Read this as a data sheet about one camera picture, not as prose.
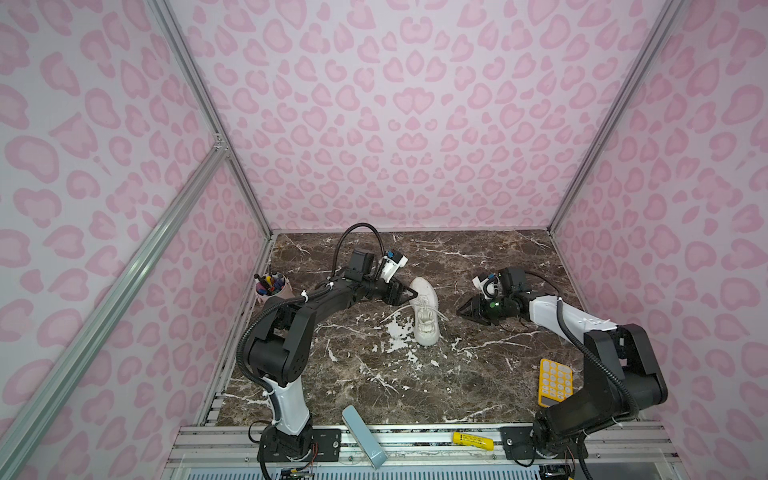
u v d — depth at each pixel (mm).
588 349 453
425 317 902
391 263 821
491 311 783
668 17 694
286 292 923
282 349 490
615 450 726
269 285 903
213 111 857
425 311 902
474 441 720
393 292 802
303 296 549
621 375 446
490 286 833
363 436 720
